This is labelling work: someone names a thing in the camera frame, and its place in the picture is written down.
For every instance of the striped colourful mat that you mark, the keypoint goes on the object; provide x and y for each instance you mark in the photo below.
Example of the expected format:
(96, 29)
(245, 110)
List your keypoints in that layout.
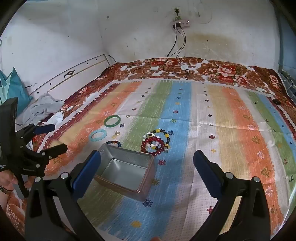
(180, 111)

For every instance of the black oval object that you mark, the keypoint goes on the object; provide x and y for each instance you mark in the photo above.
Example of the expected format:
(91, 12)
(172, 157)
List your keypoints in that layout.
(276, 102)

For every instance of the wall socket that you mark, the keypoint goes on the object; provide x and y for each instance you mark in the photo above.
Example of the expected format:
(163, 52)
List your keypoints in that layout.
(177, 10)

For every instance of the white wooden headboard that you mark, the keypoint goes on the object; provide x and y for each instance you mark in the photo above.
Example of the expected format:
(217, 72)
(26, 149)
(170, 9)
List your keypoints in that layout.
(69, 82)

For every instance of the small black clip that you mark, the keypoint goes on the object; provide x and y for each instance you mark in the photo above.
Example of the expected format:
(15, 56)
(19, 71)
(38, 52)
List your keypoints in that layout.
(187, 71)

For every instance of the white plastic bag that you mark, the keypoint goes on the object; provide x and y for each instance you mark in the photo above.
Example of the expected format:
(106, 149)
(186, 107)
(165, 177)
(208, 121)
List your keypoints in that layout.
(56, 118)

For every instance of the person's left hand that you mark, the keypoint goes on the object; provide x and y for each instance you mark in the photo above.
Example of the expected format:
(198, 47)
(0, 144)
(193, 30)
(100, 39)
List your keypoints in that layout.
(7, 181)

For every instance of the blue metal frame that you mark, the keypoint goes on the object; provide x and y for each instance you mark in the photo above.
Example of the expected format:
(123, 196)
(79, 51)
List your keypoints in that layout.
(283, 46)

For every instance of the teal bag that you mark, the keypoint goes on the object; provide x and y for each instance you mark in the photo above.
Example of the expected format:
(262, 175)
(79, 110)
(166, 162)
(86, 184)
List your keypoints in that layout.
(16, 92)

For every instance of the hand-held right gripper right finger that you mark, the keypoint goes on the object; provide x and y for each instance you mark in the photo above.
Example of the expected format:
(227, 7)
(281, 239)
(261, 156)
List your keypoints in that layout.
(205, 173)

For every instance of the rectangular metal tin box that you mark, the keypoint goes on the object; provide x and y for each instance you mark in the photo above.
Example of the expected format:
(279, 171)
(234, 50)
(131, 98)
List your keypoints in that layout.
(124, 171)

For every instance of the white power strip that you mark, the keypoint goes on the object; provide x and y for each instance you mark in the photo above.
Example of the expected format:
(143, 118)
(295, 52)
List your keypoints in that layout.
(183, 23)

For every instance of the grey cloth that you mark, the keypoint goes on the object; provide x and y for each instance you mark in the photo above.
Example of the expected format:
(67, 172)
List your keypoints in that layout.
(41, 106)

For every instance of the wristwatch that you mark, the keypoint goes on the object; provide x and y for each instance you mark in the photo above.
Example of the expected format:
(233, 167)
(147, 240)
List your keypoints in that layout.
(4, 190)

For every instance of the green jade bangle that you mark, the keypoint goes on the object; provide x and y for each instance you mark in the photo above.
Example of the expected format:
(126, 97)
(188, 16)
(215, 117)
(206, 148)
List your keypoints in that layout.
(106, 122)

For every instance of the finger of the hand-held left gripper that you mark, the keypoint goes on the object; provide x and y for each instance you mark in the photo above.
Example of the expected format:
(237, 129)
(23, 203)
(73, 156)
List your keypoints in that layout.
(47, 128)
(55, 150)

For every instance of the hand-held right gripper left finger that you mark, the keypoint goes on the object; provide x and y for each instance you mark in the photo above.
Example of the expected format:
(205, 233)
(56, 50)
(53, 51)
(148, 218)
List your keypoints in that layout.
(87, 172)

